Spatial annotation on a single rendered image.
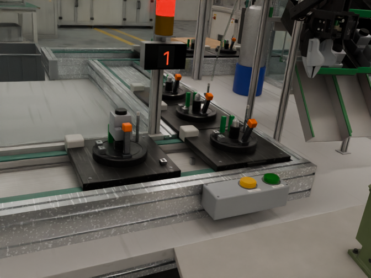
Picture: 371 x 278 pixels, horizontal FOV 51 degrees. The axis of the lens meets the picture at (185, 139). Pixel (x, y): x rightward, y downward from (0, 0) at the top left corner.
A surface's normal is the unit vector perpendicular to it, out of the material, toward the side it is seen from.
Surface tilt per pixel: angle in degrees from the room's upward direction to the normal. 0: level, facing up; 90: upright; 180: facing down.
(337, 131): 45
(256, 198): 90
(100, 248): 0
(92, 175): 0
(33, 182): 0
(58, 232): 90
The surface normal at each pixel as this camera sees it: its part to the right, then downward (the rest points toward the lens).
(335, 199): 0.09, -0.92
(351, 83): 0.25, -0.37
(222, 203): 0.42, 0.39
